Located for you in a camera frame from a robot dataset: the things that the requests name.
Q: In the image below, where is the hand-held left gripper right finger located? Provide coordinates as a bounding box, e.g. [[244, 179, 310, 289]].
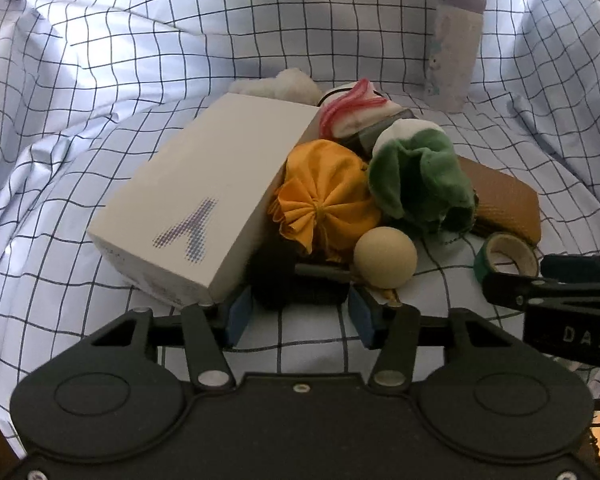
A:
[[347, 284, 516, 390]]

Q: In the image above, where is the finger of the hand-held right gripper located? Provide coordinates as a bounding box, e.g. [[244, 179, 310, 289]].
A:
[[481, 271, 600, 314], [540, 252, 600, 282]]

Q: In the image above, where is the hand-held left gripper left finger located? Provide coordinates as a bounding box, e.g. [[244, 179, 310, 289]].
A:
[[82, 285, 255, 391]]

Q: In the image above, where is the green and beige tape roll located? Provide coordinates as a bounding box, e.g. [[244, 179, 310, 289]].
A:
[[472, 232, 540, 285]]

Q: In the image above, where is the cream foam ball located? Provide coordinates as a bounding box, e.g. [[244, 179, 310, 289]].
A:
[[353, 227, 418, 290]]

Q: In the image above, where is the orange gathered cloth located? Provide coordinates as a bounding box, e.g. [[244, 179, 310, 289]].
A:
[[267, 139, 381, 263]]

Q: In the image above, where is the white and pink plush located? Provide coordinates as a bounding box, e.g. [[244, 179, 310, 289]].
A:
[[319, 79, 406, 141]]

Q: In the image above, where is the white fluffy towel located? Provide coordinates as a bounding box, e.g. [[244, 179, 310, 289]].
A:
[[228, 67, 323, 107]]

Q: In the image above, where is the brown leather case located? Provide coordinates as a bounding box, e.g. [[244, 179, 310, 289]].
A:
[[455, 156, 541, 246]]

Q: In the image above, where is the white cardboard box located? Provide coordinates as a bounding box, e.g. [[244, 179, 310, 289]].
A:
[[86, 92, 323, 311]]

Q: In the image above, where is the purple lidded bottle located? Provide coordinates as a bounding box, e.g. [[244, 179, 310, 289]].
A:
[[424, 0, 487, 113]]

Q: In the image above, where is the checked bed sheet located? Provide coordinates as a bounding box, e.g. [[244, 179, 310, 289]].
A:
[[0, 0, 600, 461]]

